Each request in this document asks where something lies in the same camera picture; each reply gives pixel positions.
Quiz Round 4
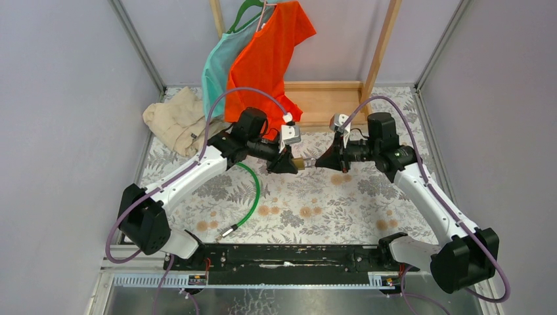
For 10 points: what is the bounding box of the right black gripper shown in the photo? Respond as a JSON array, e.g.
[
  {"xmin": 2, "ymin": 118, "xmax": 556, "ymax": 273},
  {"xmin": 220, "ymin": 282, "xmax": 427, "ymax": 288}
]
[{"xmin": 315, "ymin": 133, "xmax": 378, "ymax": 174}]

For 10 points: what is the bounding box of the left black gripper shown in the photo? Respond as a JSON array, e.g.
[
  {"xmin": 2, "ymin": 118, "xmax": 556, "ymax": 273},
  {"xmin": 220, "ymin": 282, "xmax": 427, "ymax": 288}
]
[{"xmin": 246, "ymin": 136, "xmax": 299, "ymax": 175}]

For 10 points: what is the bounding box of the green cable lock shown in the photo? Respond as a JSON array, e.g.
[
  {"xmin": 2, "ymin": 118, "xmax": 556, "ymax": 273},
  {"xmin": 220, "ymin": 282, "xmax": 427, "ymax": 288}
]
[{"xmin": 216, "ymin": 161, "xmax": 261, "ymax": 240}]

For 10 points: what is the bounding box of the brass padlock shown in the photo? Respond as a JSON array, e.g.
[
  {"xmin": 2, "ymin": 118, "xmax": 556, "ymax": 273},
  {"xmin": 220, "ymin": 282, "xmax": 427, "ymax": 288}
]
[{"xmin": 292, "ymin": 157, "xmax": 305, "ymax": 171}]

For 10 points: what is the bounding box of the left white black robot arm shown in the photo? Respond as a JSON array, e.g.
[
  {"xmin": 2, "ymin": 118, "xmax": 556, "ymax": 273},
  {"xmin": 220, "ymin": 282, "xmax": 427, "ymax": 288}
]
[{"xmin": 116, "ymin": 108, "xmax": 301, "ymax": 270}]

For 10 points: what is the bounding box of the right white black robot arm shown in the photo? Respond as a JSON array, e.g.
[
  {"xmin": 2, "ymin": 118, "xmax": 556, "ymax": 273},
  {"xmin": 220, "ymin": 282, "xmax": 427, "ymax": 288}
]
[{"xmin": 315, "ymin": 112, "xmax": 499, "ymax": 293}]

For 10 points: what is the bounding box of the floral patterned mat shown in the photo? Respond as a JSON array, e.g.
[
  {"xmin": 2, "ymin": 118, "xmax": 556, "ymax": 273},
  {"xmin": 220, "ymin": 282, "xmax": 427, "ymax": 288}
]
[{"xmin": 123, "ymin": 86, "xmax": 443, "ymax": 245}]

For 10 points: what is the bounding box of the wooden clothes rack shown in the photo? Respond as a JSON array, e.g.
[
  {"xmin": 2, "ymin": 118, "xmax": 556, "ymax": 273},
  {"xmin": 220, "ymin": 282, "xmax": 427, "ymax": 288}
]
[{"xmin": 211, "ymin": 1, "xmax": 401, "ymax": 130}]

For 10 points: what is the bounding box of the orange t-shirt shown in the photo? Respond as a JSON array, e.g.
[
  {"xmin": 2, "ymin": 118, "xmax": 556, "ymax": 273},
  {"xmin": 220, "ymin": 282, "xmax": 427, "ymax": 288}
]
[{"xmin": 224, "ymin": 1, "xmax": 316, "ymax": 140}]

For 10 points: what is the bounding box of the beige crumpled cloth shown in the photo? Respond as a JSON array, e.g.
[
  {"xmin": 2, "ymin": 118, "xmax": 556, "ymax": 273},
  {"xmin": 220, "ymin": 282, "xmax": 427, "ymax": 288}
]
[{"xmin": 143, "ymin": 87, "xmax": 206, "ymax": 158}]

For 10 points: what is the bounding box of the teal t-shirt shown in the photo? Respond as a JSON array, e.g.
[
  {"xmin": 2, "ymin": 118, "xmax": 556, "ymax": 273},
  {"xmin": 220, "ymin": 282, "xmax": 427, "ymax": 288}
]
[{"xmin": 201, "ymin": 6, "xmax": 274, "ymax": 119}]

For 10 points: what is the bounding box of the green clothes hanger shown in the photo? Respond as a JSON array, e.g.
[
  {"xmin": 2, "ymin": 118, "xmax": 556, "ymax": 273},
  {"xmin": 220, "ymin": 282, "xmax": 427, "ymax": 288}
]
[{"xmin": 227, "ymin": 0, "xmax": 263, "ymax": 34}]

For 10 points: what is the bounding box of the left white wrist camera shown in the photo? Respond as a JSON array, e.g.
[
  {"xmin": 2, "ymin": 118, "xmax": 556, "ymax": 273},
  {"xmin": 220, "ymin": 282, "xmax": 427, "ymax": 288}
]
[{"xmin": 279, "ymin": 112, "xmax": 301, "ymax": 152}]

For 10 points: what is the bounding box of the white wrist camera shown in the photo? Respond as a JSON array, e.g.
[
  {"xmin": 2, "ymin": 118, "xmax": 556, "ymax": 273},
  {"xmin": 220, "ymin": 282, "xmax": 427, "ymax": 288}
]
[
  {"xmin": 279, "ymin": 112, "xmax": 301, "ymax": 152},
  {"xmin": 330, "ymin": 114, "xmax": 351, "ymax": 147}
]

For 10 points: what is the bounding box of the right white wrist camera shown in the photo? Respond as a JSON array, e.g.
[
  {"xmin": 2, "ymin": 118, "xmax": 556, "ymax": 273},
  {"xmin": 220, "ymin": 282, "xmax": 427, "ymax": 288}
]
[{"xmin": 330, "ymin": 114, "xmax": 351, "ymax": 147}]

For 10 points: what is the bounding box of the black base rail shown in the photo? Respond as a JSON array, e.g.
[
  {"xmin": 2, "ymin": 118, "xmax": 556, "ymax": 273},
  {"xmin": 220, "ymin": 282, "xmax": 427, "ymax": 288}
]
[{"xmin": 164, "ymin": 243, "xmax": 402, "ymax": 290}]

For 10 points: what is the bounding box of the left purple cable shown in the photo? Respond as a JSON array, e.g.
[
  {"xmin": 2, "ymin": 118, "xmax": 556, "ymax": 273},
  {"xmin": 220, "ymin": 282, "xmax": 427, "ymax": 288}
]
[{"xmin": 105, "ymin": 87, "xmax": 293, "ymax": 315}]

